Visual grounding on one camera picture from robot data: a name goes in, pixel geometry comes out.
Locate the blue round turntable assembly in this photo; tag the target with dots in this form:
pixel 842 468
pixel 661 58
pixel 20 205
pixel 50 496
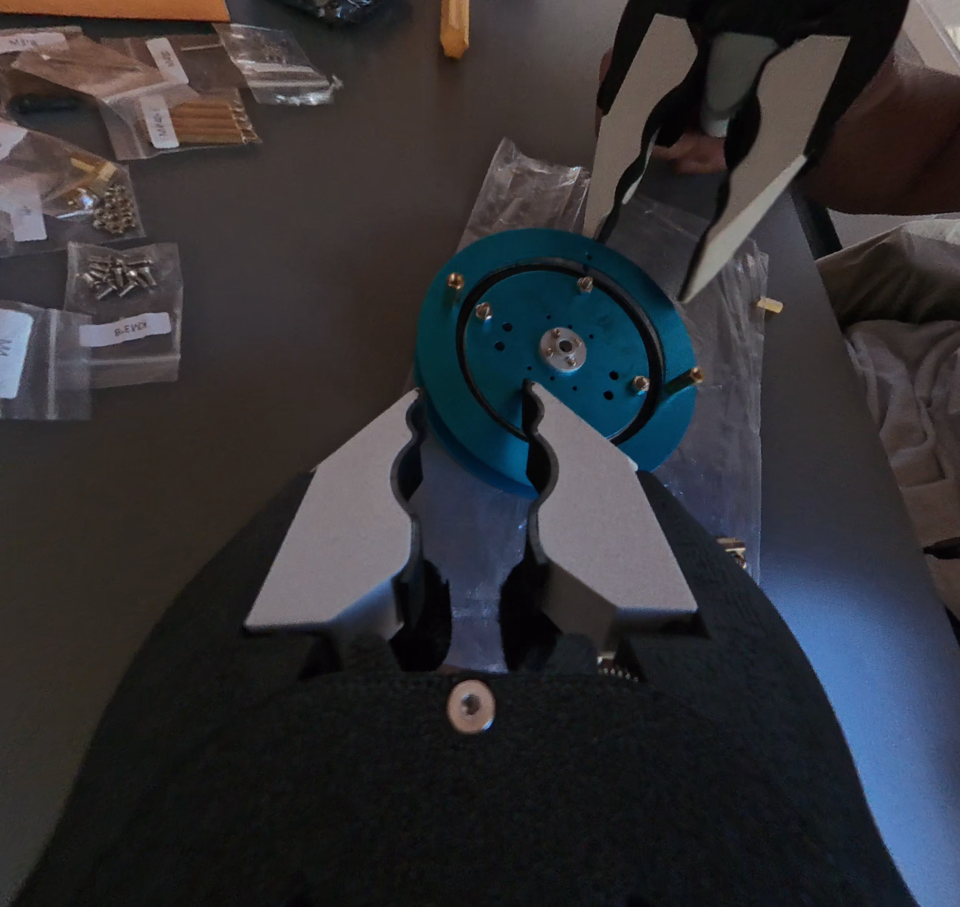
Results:
pixel 442 367

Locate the person's right forearm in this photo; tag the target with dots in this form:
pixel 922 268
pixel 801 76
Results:
pixel 900 142

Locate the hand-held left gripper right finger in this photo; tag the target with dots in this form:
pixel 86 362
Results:
pixel 607 539

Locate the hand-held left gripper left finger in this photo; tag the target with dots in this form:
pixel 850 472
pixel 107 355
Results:
pixel 337 547

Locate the clear plastic bag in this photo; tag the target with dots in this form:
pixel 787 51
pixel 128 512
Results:
pixel 525 187

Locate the grey desk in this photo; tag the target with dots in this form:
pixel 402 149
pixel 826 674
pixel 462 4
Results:
pixel 300 247

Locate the yellow plastic tool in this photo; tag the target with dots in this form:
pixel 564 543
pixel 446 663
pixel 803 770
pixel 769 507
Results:
pixel 454 14

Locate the pile of small hardware bags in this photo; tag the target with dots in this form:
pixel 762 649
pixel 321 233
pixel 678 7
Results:
pixel 127 299

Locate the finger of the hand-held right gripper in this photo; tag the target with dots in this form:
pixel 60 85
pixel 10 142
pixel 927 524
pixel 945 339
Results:
pixel 787 134
pixel 637 97

